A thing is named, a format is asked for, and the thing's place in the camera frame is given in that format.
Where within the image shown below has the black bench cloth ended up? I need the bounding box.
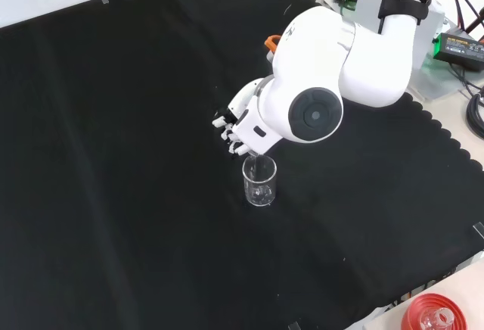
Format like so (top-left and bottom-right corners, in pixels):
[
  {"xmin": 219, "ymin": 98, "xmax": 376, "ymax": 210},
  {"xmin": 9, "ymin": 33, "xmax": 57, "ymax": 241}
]
[{"xmin": 0, "ymin": 0, "xmax": 484, "ymax": 330}]

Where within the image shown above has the green cable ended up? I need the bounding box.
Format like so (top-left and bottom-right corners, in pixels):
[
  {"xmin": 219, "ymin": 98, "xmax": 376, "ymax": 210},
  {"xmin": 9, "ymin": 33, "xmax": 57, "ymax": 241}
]
[{"xmin": 339, "ymin": 0, "xmax": 355, "ymax": 23}]

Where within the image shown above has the tall clear glass beaker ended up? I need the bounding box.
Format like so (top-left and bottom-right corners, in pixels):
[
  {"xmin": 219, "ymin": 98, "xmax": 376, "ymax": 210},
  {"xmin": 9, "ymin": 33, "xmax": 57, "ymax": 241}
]
[{"xmin": 241, "ymin": 154, "xmax": 278, "ymax": 207}]

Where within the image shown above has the pale board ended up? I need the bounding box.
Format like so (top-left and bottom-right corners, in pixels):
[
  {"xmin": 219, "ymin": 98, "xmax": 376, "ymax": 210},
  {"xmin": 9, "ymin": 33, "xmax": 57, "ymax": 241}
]
[{"xmin": 354, "ymin": 0, "xmax": 446, "ymax": 70}]

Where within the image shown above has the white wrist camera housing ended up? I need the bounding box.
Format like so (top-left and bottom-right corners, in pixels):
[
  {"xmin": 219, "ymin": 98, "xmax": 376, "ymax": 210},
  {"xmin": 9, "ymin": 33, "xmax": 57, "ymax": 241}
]
[{"xmin": 231, "ymin": 108, "xmax": 283, "ymax": 156}]

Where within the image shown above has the small clear glass flask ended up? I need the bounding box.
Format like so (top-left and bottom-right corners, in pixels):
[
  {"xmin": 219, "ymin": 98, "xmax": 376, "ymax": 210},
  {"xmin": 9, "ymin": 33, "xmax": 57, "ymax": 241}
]
[{"xmin": 420, "ymin": 307, "xmax": 455, "ymax": 330}]

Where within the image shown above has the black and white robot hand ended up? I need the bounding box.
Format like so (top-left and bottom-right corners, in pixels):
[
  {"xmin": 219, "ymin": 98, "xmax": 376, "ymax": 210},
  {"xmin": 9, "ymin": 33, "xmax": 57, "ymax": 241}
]
[{"xmin": 210, "ymin": 78, "xmax": 265, "ymax": 157}]

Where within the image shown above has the red ribbed round dish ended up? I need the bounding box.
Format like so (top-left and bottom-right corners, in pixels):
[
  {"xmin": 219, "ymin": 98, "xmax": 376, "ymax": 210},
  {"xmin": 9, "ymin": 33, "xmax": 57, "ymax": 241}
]
[{"xmin": 400, "ymin": 292, "xmax": 467, "ymax": 330}]

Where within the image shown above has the black power adapter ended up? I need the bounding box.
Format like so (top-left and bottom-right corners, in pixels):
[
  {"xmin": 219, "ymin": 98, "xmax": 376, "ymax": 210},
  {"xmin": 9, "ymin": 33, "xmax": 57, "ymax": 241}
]
[{"xmin": 432, "ymin": 33, "xmax": 484, "ymax": 73}]

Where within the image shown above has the black cable coil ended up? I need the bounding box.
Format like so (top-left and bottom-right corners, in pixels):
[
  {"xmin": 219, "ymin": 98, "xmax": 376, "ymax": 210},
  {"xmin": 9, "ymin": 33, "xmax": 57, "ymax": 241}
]
[{"xmin": 465, "ymin": 87, "xmax": 484, "ymax": 139}]

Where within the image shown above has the grey metal base plate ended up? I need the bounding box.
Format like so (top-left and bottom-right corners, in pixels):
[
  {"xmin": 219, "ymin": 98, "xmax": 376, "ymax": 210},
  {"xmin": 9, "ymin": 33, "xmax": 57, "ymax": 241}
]
[{"xmin": 321, "ymin": 0, "xmax": 484, "ymax": 103}]

